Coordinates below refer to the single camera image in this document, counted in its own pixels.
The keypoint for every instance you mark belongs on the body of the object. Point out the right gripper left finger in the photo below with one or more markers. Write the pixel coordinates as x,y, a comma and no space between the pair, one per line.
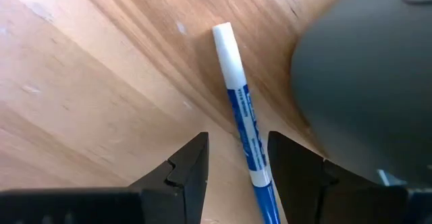
101,205

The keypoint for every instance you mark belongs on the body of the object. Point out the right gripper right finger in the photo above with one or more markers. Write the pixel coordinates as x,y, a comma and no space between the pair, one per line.
337,200

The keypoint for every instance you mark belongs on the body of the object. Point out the blue dry-erase marker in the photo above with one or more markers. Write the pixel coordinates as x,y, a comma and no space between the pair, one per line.
249,133

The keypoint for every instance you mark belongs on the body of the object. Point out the teal plastic bin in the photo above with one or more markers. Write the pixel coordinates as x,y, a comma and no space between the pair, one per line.
364,82

